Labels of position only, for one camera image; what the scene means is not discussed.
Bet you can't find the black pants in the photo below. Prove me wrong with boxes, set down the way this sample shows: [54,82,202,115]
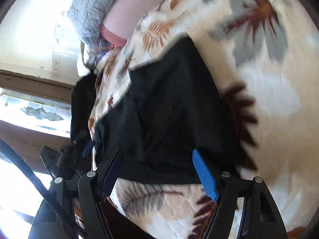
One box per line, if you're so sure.
[93,36,250,185]

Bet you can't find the black garment pile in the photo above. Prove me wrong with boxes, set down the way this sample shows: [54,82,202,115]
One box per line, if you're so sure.
[70,73,96,155]

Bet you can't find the white cloth at headboard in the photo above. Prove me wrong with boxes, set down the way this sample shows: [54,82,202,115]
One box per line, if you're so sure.
[77,42,96,77]

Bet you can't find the pink maroon bed sheet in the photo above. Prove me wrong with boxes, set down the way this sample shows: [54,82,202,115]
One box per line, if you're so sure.
[100,0,164,47]

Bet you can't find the cream leaf-pattern blanket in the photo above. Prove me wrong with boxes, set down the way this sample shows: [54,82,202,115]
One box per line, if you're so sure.
[89,0,318,238]

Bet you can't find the black cable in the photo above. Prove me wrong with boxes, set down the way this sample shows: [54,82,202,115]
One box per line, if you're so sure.
[0,139,78,239]

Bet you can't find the grey quilted pillow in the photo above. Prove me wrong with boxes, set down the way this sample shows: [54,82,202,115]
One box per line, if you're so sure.
[67,0,115,50]

